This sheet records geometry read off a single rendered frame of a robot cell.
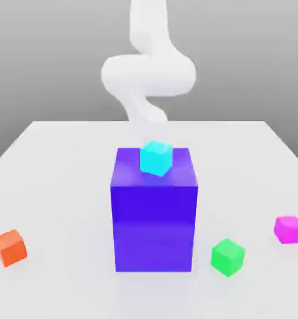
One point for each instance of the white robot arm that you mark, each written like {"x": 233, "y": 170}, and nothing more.
{"x": 148, "y": 74}

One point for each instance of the small cyan cube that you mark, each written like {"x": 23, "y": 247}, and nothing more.
{"x": 155, "y": 159}

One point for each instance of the small green cube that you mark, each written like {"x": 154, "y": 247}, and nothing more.
{"x": 227, "y": 258}

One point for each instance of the small magenta cube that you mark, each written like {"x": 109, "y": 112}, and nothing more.
{"x": 288, "y": 229}

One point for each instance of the small orange cube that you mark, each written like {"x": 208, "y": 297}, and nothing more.
{"x": 10, "y": 248}

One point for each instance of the large purple box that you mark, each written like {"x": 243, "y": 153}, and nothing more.
{"x": 153, "y": 224}

